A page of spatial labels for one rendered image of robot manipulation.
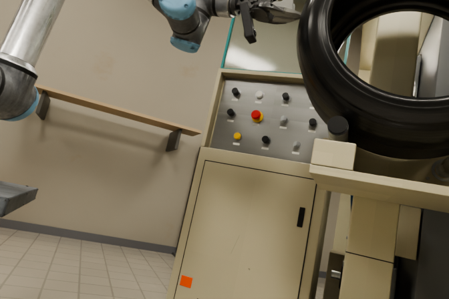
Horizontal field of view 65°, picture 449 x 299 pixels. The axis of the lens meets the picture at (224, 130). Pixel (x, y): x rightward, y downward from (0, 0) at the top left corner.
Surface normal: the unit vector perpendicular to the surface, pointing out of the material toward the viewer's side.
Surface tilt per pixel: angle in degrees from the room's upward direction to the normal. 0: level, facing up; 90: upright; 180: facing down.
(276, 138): 90
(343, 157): 90
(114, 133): 90
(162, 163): 90
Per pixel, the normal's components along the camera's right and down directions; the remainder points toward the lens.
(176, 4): -0.03, -0.17
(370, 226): -0.31, -0.26
